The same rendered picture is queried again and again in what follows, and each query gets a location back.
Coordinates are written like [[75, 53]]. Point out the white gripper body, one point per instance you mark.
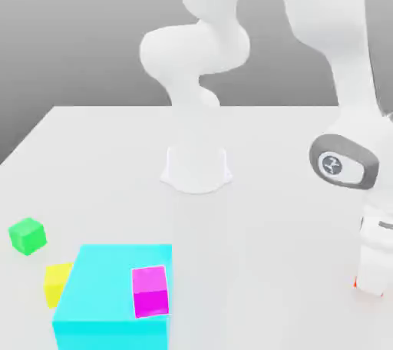
[[373, 235]]

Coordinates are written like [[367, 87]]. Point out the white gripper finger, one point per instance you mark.
[[371, 270]]

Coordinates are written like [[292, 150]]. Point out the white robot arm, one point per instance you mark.
[[322, 18]]

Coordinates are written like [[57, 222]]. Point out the small magenta cube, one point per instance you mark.
[[150, 293]]

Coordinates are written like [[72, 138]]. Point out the small yellow cube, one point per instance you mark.
[[55, 282]]

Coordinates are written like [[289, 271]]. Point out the small green cube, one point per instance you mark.
[[27, 235]]

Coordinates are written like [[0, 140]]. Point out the large cyan box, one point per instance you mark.
[[98, 301]]

